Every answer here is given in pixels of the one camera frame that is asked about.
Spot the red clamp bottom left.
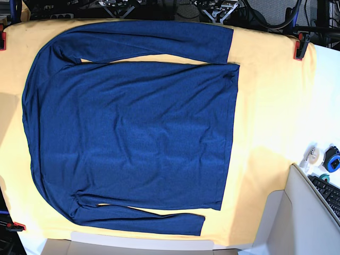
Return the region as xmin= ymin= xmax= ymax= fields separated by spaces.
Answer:
xmin=5 ymin=222 xmax=26 ymax=232

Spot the black keyboard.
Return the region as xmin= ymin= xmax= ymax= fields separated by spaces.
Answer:
xmin=308 ymin=175 xmax=339 ymax=218

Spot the yellow table cloth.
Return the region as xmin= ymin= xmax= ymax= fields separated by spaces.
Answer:
xmin=1 ymin=19 xmax=317 ymax=246

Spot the black power strip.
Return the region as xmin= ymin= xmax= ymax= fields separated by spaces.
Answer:
xmin=50 ymin=13 xmax=74 ymax=19

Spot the blue long-sleeve shirt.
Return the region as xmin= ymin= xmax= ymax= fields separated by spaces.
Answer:
xmin=22 ymin=21 xmax=239 ymax=236

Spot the small teal tape roll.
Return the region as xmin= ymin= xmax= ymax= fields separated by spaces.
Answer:
xmin=319 ymin=174 xmax=330 ymax=183

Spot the red clamp top left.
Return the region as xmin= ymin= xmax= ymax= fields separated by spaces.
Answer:
xmin=0 ymin=23 xmax=6 ymax=51

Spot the red clamp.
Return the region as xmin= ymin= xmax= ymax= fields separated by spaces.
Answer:
xmin=294 ymin=32 xmax=310 ymax=61
xmin=5 ymin=222 xmax=26 ymax=232
xmin=0 ymin=23 xmax=6 ymax=51

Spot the white tape dispenser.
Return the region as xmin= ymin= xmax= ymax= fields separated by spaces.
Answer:
xmin=299 ymin=145 xmax=325 ymax=173

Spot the blue black tape roll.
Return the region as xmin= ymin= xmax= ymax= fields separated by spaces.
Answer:
xmin=322 ymin=146 xmax=340 ymax=173

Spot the red clamp top right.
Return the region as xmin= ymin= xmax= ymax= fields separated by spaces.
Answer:
xmin=294 ymin=32 xmax=310 ymax=61

